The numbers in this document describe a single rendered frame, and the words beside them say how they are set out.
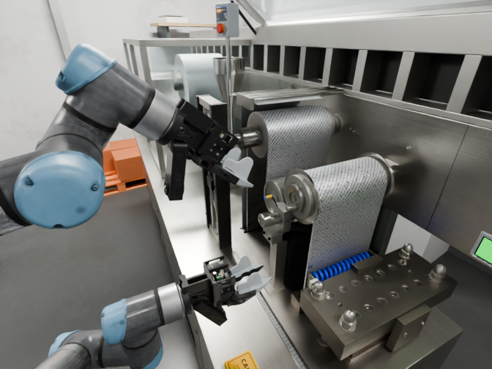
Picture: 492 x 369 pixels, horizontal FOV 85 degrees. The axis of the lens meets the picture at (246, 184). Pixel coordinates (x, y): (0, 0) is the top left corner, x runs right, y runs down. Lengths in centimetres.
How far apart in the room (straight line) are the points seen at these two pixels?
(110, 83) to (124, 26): 362
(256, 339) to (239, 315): 8
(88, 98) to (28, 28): 354
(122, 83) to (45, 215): 21
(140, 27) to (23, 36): 122
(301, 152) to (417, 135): 32
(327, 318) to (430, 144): 50
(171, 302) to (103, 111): 38
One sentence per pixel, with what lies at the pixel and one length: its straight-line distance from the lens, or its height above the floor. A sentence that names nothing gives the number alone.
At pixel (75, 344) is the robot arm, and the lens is 71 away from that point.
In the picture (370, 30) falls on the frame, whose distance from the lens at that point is 97.
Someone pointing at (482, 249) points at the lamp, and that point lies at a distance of 84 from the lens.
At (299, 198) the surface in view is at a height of 127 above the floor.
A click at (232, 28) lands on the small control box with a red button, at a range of 108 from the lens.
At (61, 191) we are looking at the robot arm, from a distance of 32.
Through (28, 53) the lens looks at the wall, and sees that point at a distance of 397.
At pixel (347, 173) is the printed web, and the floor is 130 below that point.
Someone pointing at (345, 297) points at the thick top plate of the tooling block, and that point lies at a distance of 78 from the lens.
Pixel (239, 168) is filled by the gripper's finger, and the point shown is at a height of 139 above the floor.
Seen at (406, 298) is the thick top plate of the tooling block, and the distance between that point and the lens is 84.
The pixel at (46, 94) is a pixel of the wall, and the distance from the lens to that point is 400.
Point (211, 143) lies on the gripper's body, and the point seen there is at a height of 145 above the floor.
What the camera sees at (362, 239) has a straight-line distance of 88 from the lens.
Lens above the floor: 161
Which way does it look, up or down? 29 degrees down
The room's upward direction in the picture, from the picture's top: straight up
